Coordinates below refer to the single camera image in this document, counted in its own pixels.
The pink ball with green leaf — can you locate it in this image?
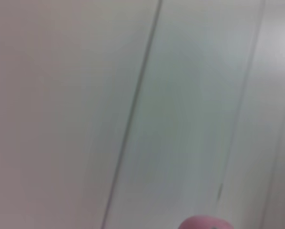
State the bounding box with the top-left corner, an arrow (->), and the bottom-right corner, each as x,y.
179,214 -> 234,229

